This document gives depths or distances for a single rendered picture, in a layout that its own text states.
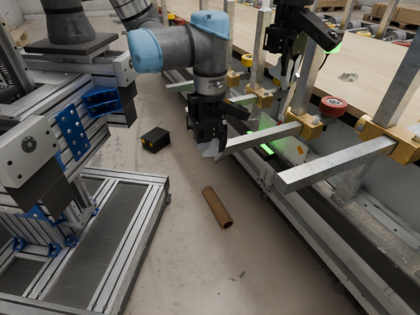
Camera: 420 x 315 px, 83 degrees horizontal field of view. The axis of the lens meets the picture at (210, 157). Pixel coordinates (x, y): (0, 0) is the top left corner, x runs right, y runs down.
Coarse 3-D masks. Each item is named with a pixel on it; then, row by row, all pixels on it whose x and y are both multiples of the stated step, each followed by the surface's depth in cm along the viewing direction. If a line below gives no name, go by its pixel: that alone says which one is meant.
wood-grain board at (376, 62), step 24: (168, 0) 266; (192, 0) 266; (216, 0) 266; (240, 24) 167; (240, 48) 123; (360, 48) 123; (384, 48) 123; (336, 72) 96; (360, 72) 96; (384, 72) 96; (336, 96) 80; (360, 96) 80; (408, 120) 68
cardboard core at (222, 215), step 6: (210, 186) 160; (204, 192) 157; (210, 192) 155; (210, 198) 152; (216, 198) 152; (210, 204) 151; (216, 204) 148; (222, 204) 150; (216, 210) 146; (222, 210) 144; (216, 216) 144; (222, 216) 141; (228, 216) 141; (222, 222) 139; (228, 222) 145; (222, 228) 141
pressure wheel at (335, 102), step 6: (330, 96) 78; (324, 102) 75; (330, 102) 75; (336, 102) 75; (342, 102) 75; (318, 108) 78; (324, 108) 75; (330, 108) 74; (336, 108) 73; (342, 108) 73; (330, 114) 75; (336, 114) 74; (342, 114) 75; (324, 126) 81
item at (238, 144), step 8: (320, 120) 76; (328, 120) 77; (272, 128) 72; (280, 128) 72; (288, 128) 72; (296, 128) 73; (240, 136) 69; (248, 136) 69; (256, 136) 69; (264, 136) 69; (272, 136) 71; (280, 136) 72; (232, 144) 66; (240, 144) 67; (248, 144) 68; (256, 144) 70; (224, 152) 66; (232, 152) 67
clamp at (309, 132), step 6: (288, 108) 80; (288, 114) 78; (294, 114) 76; (306, 114) 76; (288, 120) 79; (294, 120) 76; (300, 120) 74; (306, 120) 74; (306, 126) 72; (312, 126) 71; (318, 126) 71; (306, 132) 73; (312, 132) 72; (318, 132) 73; (306, 138) 74; (312, 138) 74
